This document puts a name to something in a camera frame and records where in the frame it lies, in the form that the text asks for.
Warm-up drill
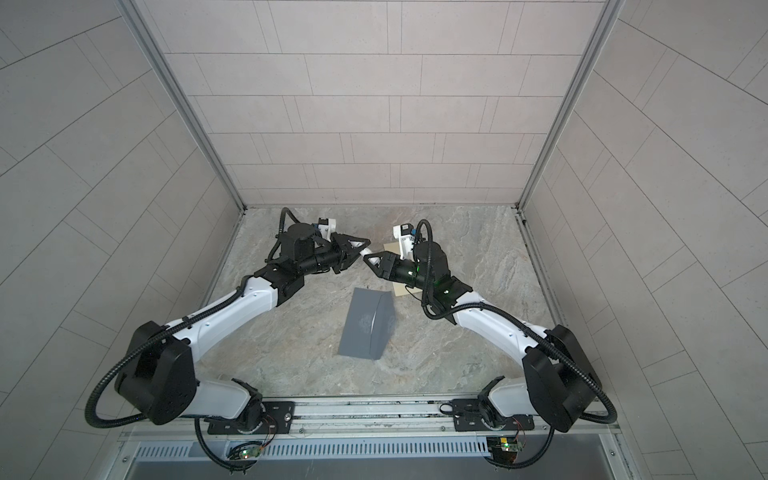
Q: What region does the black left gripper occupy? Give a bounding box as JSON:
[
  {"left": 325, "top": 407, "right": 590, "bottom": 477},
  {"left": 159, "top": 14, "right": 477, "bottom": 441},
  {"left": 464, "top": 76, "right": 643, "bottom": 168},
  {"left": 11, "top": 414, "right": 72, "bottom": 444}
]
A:
[{"left": 295, "top": 235, "right": 370, "bottom": 279}]

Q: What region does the grey envelope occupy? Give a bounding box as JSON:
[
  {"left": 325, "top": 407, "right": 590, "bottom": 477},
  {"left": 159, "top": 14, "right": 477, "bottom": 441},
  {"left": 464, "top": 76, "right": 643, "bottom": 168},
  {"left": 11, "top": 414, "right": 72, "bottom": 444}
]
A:
[{"left": 338, "top": 288, "right": 396, "bottom": 360}]

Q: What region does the cream yellow envelope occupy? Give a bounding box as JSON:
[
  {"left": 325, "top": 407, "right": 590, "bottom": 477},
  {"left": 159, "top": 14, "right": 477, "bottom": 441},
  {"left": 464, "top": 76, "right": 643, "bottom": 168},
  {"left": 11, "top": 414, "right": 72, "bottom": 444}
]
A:
[{"left": 384, "top": 242, "right": 422, "bottom": 299}]

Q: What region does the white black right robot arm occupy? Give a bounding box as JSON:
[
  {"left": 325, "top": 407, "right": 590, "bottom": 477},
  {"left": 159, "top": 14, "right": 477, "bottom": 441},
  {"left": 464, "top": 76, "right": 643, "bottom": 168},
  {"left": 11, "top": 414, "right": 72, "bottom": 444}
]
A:
[{"left": 363, "top": 241, "right": 618, "bottom": 432}]

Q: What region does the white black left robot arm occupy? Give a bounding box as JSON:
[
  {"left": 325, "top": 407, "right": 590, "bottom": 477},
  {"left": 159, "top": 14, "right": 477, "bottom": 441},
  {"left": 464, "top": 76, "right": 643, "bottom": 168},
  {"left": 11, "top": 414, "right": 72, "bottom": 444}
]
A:
[{"left": 114, "top": 223, "right": 370, "bottom": 433}]

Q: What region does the metal corner profile left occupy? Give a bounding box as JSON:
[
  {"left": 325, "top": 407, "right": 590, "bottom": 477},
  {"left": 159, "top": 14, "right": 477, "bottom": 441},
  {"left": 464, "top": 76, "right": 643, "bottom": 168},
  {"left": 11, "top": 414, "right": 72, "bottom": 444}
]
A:
[{"left": 115, "top": 0, "right": 247, "bottom": 213}]

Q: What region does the metal corner profile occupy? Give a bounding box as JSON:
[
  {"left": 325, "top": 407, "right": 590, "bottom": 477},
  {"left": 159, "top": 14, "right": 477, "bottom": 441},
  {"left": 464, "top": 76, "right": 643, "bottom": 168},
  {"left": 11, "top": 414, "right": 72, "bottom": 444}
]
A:
[
  {"left": 115, "top": 0, "right": 247, "bottom": 213},
  {"left": 517, "top": 0, "right": 623, "bottom": 212}
]

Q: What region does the right green circuit board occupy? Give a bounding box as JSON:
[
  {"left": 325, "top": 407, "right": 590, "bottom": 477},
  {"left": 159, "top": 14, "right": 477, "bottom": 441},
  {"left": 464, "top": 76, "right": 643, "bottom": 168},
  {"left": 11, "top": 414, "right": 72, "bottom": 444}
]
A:
[{"left": 486, "top": 437, "right": 525, "bottom": 463}]

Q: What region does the green circuit board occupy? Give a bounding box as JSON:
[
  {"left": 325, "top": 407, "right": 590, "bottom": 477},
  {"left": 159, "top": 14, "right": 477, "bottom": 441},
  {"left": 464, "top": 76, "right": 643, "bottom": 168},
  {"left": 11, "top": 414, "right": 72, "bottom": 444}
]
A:
[
  {"left": 486, "top": 437, "right": 525, "bottom": 463},
  {"left": 227, "top": 441, "right": 265, "bottom": 462}
]

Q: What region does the left green circuit board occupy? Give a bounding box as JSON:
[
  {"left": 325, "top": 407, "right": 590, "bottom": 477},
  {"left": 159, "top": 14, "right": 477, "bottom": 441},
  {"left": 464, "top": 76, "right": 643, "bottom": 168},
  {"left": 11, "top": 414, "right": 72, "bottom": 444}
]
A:
[{"left": 227, "top": 441, "right": 265, "bottom": 462}]

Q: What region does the metal corner profile right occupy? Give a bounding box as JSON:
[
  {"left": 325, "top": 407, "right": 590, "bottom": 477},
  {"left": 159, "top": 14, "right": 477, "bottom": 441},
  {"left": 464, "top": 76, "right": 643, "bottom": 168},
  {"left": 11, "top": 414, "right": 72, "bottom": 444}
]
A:
[{"left": 517, "top": 0, "right": 623, "bottom": 212}]

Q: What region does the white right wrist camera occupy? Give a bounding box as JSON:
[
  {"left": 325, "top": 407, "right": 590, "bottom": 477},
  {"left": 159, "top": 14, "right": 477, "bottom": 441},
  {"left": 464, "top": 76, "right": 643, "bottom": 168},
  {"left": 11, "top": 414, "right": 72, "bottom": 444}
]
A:
[{"left": 392, "top": 223, "right": 416, "bottom": 261}]

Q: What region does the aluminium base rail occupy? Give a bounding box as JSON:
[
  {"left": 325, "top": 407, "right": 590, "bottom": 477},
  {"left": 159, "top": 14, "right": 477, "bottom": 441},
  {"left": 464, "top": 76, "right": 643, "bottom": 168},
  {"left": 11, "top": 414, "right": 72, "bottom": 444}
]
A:
[{"left": 116, "top": 392, "right": 607, "bottom": 463}]

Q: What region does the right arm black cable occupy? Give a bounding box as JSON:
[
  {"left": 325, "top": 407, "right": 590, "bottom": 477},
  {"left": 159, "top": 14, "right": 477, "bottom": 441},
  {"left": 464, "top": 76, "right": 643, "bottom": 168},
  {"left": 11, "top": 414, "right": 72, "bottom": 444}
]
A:
[{"left": 412, "top": 218, "right": 619, "bottom": 470}]

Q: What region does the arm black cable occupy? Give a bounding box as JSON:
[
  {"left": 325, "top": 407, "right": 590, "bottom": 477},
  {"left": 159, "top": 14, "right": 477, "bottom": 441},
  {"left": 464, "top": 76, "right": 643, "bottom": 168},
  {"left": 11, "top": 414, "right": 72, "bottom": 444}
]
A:
[
  {"left": 83, "top": 206, "right": 301, "bottom": 472},
  {"left": 412, "top": 218, "right": 619, "bottom": 470}
]

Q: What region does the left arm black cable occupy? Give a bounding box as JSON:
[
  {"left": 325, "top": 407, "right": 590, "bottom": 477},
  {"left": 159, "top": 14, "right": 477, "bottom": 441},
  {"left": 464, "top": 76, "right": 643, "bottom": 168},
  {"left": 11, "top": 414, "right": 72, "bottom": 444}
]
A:
[{"left": 83, "top": 206, "right": 301, "bottom": 472}]

